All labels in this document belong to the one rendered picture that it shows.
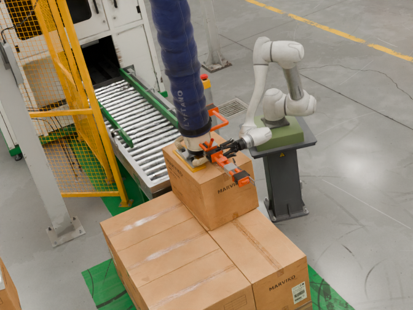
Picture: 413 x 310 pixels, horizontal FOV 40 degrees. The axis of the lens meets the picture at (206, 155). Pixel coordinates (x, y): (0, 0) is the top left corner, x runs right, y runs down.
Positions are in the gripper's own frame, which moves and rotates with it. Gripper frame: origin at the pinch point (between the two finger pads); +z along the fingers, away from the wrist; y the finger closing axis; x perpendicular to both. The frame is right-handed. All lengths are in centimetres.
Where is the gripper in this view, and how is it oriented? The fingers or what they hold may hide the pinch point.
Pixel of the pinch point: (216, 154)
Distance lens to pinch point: 363.8
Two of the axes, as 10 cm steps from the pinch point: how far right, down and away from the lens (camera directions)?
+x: -4.4, -4.2, 7.9
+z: -8.8, 3.7, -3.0
